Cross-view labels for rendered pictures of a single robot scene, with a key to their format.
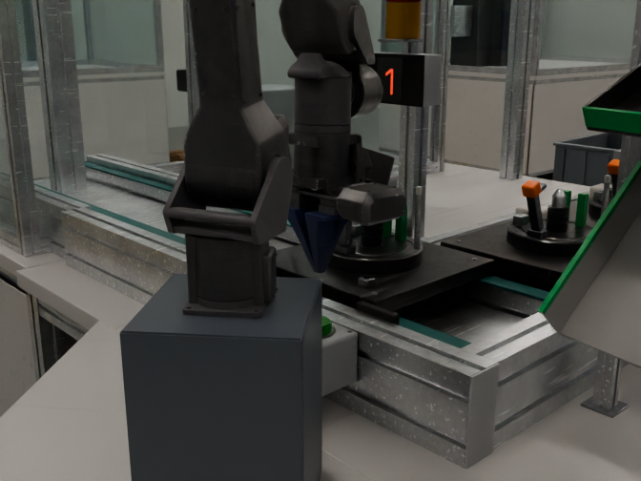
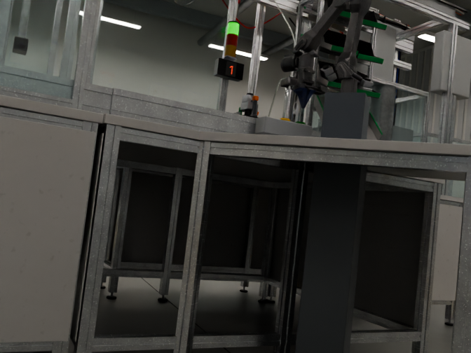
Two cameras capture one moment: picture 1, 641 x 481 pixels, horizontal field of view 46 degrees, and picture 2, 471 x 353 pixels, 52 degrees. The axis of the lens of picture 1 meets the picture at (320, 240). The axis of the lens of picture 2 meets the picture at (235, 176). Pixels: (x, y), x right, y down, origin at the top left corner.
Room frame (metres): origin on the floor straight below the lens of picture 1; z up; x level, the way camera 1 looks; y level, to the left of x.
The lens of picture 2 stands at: (0.47, 1.81, 0.62)
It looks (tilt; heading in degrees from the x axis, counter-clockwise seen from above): 4 degrees up; 286
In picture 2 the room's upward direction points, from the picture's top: 7 degrees clockwise
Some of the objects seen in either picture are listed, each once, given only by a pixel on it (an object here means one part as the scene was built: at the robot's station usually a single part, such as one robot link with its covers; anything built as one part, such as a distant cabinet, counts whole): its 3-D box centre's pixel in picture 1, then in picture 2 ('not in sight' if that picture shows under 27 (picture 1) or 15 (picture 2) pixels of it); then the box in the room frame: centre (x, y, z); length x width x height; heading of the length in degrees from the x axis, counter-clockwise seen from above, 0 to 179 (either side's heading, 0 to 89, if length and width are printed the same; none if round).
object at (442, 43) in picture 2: not in sight; (447, 115); (0.03, -1.75, 1.42); 0.30 x 0.09 x 1.13; 43
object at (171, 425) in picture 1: (234, 409); (345, 125); (0.59, 0.08, 0.96); 0.14 x 0.14 x 0.20; 84
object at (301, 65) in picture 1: (322, 89); (306, 59); (0.76, 0.00, 1.22); 0.09 x 0.06 x 0.07; 156
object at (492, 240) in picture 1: (557, 214); not in sight; (1.07, -0.35, 1.01); 0.24 x 0.24 x 0.13; 43
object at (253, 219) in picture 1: (225, 196); (349, 73); (0.59, 0.08, 1.15); 0.09 x 0.07 x 0.06; 66
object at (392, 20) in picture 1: (403, 20); (230, 52); (1.12, -0.12, 1.28); 0.05 x 0.05 x 0.05
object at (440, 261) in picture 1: (371, 264); not in sight; (0.99, -0.07, 0.96); 0.24 x 0.24 x 0.02; 43
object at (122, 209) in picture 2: not in sight; (260, 237); (1.24, -1.64, 0.43); 2.20 x 0.38 x 0.86; 43
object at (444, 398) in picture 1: (221, 295); (230, 127); (0.99, 0.14, 0.91); 0.89 x 0.06 x 0.11; 43
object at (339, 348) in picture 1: (273, 337); (284, 129); (0.81, 0.05, 0.93); 0.21 x 0.07 x 0.06; 43
